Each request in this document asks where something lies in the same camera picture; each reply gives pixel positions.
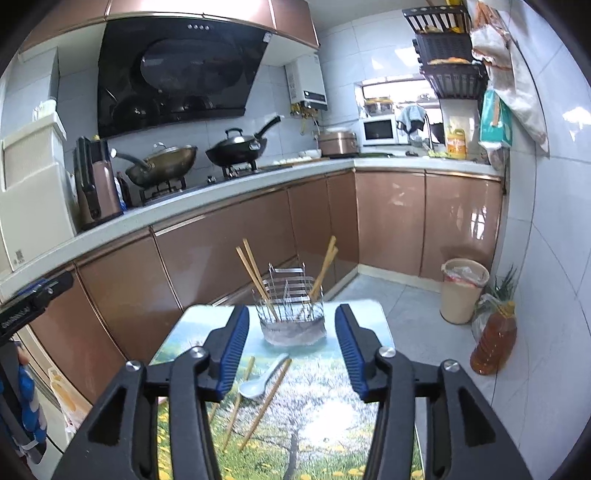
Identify grey cloth wrap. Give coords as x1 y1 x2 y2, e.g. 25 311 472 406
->
260 318 326 347

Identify white kitchen countertop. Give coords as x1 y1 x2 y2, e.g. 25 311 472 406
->
0 154 504 301

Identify amber oil bottle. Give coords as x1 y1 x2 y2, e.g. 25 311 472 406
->
470 300 518 377

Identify white microwave oven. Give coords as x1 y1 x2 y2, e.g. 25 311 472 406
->
359 115 398 147

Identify white water heater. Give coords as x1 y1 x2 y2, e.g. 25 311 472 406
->
285 54 328 112

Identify black wall rack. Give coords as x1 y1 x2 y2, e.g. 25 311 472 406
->
402 4 489 100

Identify green tissue pack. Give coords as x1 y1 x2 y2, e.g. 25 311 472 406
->
479 90 514 148

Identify kitchen window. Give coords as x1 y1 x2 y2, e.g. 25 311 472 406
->
355 78 439 121

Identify green leafy plant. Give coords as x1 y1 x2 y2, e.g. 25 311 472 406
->
473 264 520 324

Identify grey blue towel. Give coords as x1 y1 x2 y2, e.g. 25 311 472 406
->
396 105 428 134

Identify hanging white plastic bags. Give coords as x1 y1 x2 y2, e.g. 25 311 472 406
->
468 0 550 155

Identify yellow oil bottle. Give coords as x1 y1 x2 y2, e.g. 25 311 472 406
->
445 128 467 160

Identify copper rice cooker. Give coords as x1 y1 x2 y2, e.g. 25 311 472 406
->
318 130 360 158

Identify copper base cabinets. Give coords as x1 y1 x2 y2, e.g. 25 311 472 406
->
28 168 504 407

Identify black range hood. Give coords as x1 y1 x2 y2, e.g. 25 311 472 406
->
97 18 271 139

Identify steel pot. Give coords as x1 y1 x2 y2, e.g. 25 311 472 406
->
365 96 395 116

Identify light blue ceramic spoon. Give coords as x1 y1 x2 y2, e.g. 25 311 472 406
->
239 353 291 398

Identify copper wall cabinets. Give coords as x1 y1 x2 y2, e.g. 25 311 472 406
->
18 0 320 51

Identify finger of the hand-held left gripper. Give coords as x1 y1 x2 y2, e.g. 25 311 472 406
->
28 271 75 308
14 281 47 300

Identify bronze wok with lid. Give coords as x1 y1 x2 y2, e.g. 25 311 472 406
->
111 142 199 188

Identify plate of white food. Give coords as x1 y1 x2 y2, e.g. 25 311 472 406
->
272 148 324 167

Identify group of wooden chopsticks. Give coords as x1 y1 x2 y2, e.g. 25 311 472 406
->
208 235 340 452

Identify gas stove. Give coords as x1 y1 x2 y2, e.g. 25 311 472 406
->
139 164 282 206

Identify wire utensil holder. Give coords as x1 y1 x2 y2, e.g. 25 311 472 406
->
257 262 325 326

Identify cream plastic appliance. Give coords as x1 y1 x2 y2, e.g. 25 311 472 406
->
0 99 77 278

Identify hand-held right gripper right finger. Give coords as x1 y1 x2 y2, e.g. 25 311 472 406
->
335 304 533 480

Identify beige trash bin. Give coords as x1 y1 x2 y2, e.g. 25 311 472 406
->
440 258 490 325

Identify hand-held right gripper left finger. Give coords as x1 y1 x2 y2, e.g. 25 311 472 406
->
51 305 251 480

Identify black wok with lid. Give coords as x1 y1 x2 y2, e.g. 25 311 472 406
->
205 115 282 167

